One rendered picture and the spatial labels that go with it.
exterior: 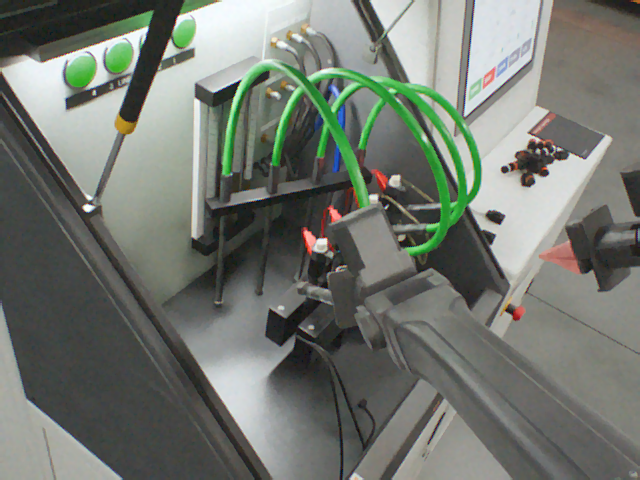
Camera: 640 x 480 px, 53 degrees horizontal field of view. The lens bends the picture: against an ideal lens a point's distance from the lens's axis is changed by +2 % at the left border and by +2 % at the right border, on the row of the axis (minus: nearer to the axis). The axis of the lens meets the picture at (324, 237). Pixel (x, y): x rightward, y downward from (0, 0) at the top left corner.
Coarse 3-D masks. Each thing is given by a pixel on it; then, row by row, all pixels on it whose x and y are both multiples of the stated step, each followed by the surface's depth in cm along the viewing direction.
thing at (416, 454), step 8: (440, 408) 128; (440, 416) 139; (432, 424) 129; (440, 424) 156; (424, 432) 121; (432, 432) 144; (424, 440) 134; (416, 448) 124; (424, 448) 148; (408, 456) 117; (416, 456) 137; (424, 456) 154; (408, 464) 127; (416, 464) 153; (400, 472) 118; (408, 472) 140
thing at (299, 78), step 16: (256, 64) 85; (272, 64) 81; (288, 64) 79; (304, 80) 77; (240, 96) 92; (320, 96) 75; (320, 112) 75; (336, 128) 74; (224, 160) 103; (352, 160) 73; (224, 176) 104; (352, 176) 73
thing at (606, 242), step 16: (592, 208) 85; (608, 208) 85; (576, 224) 82; (592, 224) 83; (608, 224) 84; (624, 224) 80; (592, 240) 82; (608, 240) 81; (624, 240) 79; (592, 256) 82; (608, 256) 81; (624, 256) 79; (608, 272) 83; (624, 272) 85; (608, 288) 83
